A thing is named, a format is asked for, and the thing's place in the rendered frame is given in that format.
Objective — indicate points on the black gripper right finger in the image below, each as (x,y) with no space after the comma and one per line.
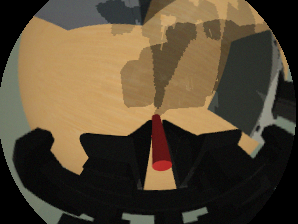
(186,150)

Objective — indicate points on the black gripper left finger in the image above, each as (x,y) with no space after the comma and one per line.
(134,149)

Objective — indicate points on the red peg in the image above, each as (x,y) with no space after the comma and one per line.
(160,151)

